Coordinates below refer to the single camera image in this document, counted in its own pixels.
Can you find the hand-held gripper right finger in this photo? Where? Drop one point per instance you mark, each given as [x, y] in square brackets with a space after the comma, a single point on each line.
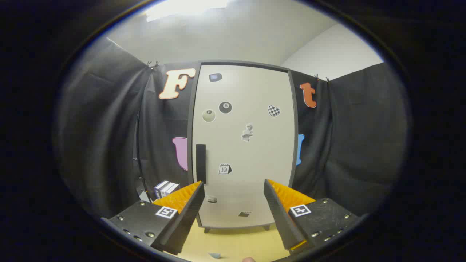
[282, 222]

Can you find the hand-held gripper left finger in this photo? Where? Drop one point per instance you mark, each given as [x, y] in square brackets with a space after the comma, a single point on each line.
[185, 222]

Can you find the black backdrop cloth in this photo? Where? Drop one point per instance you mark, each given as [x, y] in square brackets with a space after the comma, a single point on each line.
[102, 127]

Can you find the grey cabinet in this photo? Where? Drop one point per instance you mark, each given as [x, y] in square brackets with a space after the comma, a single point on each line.
[236, 62]

